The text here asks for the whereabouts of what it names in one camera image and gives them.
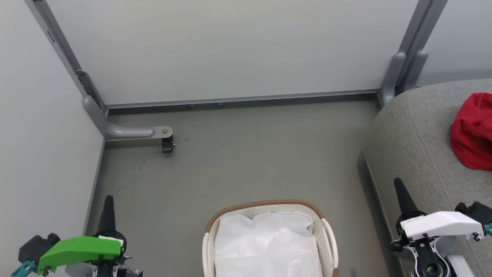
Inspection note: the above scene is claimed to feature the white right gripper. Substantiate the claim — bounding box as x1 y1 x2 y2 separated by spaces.
393 178 485 247

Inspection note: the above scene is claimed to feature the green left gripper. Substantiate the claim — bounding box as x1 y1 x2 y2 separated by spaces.
37 195 127 277

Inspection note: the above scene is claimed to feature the red basketball jersey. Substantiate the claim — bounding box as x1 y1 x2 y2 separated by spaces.
450 92 492 172

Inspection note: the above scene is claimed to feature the grey fabric sofa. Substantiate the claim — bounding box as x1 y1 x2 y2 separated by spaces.
357 79 492 277

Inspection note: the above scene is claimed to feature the white laundry basket brown rim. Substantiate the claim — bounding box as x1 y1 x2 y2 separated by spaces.
202 199 340 277

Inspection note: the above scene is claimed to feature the white basket liner bag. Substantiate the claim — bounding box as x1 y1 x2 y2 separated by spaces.
214 211 323 277

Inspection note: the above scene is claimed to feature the grey partition foot bracket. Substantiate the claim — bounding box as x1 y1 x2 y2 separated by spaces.
83 95 174 141

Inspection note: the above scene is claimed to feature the grey double partition post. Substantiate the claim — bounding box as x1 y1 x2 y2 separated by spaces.
378 0 449 107

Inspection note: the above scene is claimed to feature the grey partition post with hinge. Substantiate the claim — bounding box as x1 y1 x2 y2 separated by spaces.
24 0 109 113

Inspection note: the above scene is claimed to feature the grey partition bottom rail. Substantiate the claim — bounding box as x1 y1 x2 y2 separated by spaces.
105 89 381 110

